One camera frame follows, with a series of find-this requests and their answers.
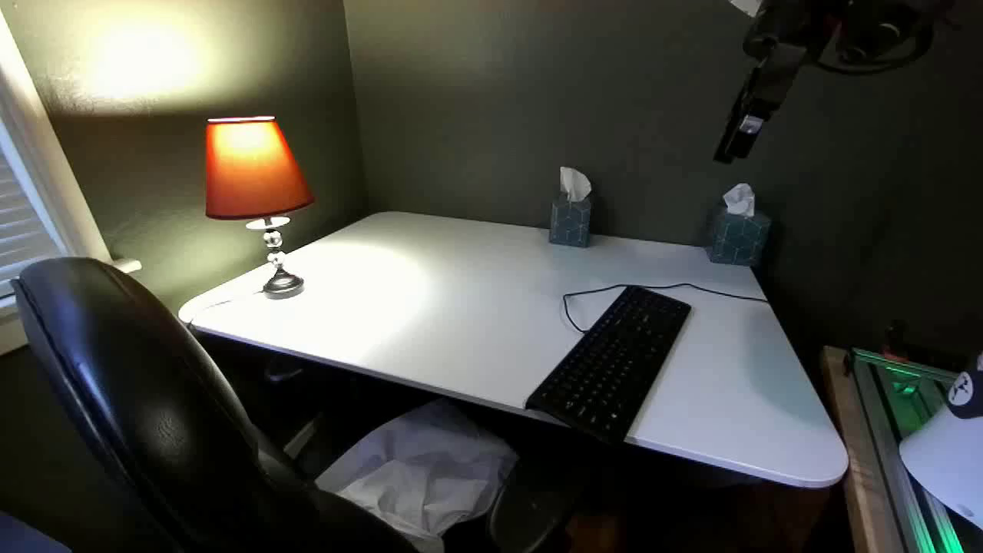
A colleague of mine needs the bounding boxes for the white window blinds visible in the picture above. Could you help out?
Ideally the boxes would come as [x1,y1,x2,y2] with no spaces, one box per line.
[0,119,68,300]

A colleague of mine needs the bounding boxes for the left teal tissue box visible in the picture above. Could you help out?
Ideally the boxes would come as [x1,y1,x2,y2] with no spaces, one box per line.
[551,167,593,247]

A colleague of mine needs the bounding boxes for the teal tissue box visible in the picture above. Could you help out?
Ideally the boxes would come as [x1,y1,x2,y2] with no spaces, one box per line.
[706,181,771,267]
[551,167,593,247]

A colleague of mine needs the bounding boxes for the black leather office chair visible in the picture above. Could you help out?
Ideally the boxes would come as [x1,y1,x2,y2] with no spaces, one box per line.
[13,259,414,553]

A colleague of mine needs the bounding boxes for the orange shade table lamp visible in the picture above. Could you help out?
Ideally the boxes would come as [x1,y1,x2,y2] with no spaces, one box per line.
[203,118,313,300]

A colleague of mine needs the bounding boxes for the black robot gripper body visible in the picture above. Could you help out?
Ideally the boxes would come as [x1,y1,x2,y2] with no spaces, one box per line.
[715,0,938,162]

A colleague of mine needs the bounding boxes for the wooden side frame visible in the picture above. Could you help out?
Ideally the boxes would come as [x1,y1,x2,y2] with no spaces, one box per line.
[819,348,983,553]

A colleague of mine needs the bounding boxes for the right teal tissue box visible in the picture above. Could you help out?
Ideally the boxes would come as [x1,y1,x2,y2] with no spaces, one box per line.
[706,181,771,267]

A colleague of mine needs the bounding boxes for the black keyboard cable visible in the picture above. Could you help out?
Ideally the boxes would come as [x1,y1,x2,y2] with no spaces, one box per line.
[560,281,771,338]

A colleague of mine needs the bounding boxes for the black computer keyboard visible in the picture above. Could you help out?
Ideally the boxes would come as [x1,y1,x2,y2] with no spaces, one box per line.
[526,285,690,442]

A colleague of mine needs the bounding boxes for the white plastic bag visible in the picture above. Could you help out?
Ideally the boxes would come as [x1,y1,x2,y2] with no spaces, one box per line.
[316,399,516,553]

